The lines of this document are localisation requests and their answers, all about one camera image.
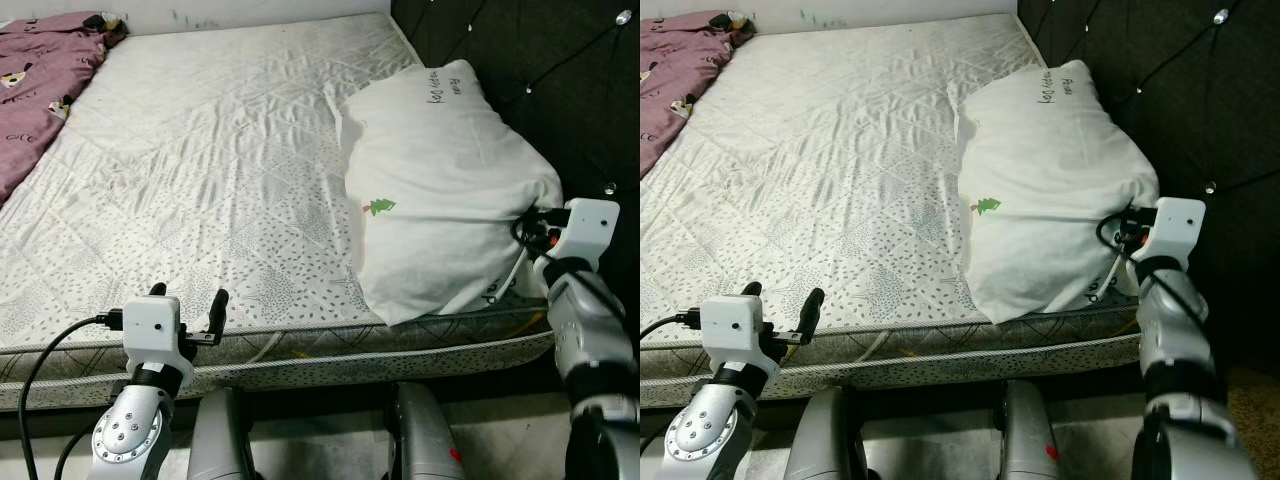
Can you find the white pillow with tree print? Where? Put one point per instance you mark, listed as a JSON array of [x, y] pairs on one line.
[[440, 170], [1050, 170]]

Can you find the pink cartoon mouse blanket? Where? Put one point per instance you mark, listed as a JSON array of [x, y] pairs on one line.
[[40, 90], [675, 80]]

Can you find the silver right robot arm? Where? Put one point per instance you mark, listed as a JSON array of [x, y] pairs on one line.
[[1185, 350], [595, 340]]

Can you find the silver left robot leg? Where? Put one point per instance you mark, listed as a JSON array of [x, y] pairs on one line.
[[220, 440], [825, 440]]

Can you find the silver robot leg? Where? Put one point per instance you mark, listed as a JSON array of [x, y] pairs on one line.
[[425, 440], [825, 440], [220, 440], [1025, 440]]

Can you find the quilted beige bed mattress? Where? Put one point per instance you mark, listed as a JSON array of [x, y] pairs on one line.
[[820, 170], [200, 170]]

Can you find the dark tufted headboard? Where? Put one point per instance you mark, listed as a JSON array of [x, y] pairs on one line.
[[540, 70], [1200, 90]]

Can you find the silver right robot leg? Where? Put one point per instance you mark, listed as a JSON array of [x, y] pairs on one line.
[[425, 440], [1025, 440]]

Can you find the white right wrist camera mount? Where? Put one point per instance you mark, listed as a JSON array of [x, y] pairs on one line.
[[1178, 228], [590, 230]]

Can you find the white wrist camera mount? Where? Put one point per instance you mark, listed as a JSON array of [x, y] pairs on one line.
[[732, 328], [590, 230], [152, 330], [1178, 228]]

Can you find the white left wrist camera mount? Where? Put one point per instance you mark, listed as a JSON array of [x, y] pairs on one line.
[[152, 330], [732, 328]]

